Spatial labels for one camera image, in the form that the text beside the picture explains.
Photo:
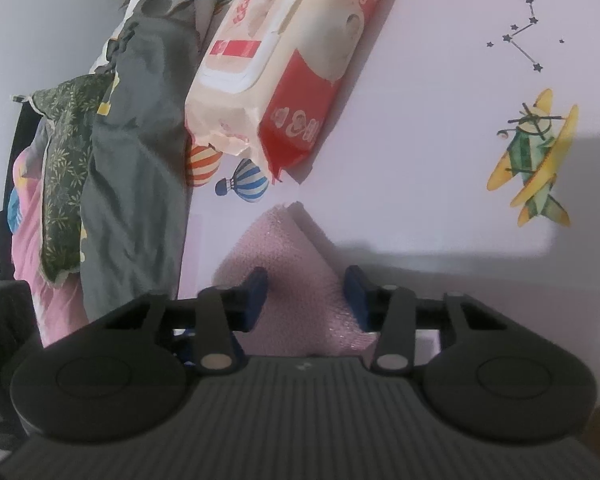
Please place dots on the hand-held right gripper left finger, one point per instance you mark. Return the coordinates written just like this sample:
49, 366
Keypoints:
254, 300

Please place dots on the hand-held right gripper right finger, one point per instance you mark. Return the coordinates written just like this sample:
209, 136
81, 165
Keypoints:
354, 295

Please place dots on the pink towel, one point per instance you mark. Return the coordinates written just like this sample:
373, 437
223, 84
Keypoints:
290, 255

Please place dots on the grey cloth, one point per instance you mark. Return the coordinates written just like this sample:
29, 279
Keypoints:
140, 160

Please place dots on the green patterned cloth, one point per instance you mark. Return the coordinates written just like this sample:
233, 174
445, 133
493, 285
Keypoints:
65, 160

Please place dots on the red and cream wipes pack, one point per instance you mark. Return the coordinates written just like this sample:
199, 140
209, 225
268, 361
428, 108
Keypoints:
285, 60

